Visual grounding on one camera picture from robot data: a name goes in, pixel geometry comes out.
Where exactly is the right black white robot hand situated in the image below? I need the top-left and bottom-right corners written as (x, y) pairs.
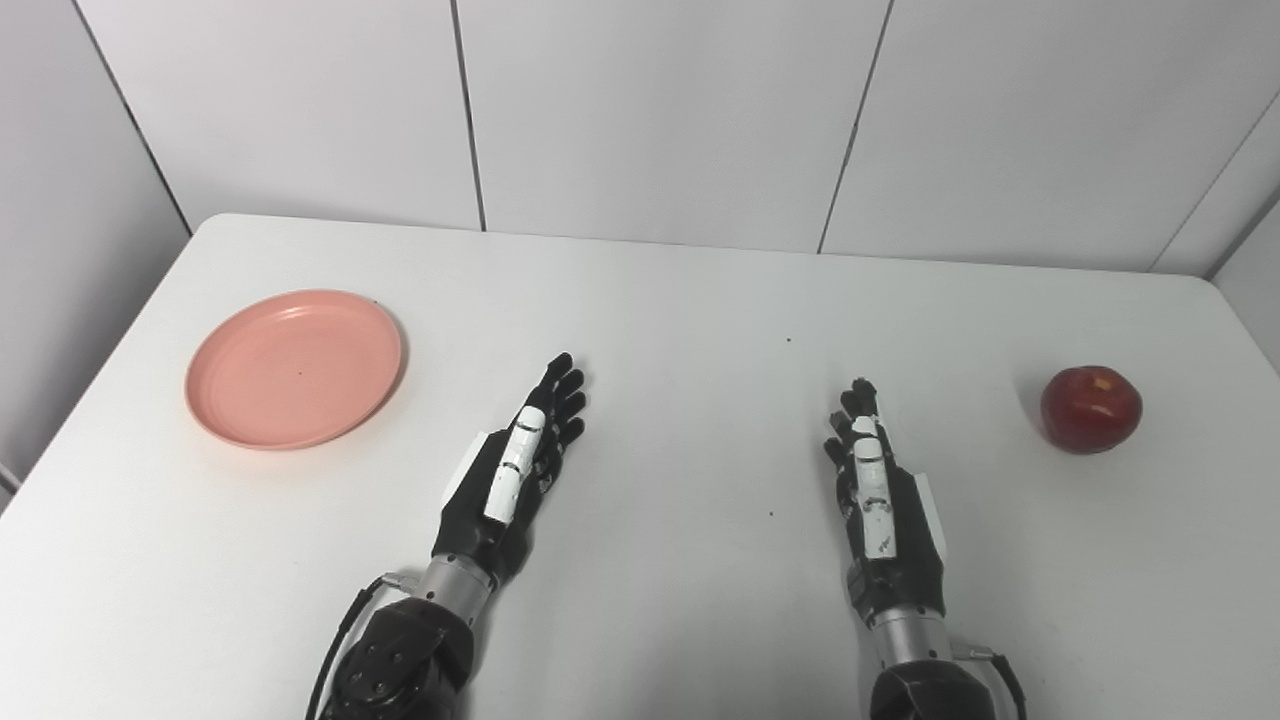
top-left (823, 378), bottom-right (948, 627)

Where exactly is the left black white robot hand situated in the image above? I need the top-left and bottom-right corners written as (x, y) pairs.
top-left (432, 352), bottom-right (587, 584)

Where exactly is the red apple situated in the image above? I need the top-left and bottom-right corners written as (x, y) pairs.
top-left (1039, 365), bottom-right (1144, 456)

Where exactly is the pink round plate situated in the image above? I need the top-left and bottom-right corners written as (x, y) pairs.
top-left (184, 289), bottom-right (405, 451)

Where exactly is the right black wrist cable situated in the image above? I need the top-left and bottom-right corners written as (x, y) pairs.
top-left (950, 644), bottom-right (1029, 720)

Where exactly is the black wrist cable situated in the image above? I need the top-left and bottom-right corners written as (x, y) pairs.
top-left (950, 644), bottom-right (1029, 720)
top-left (304, 572), bottom-right (425, 720)

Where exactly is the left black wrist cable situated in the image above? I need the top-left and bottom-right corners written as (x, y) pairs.
top-left (304, 572), bottom-right (425, 720)

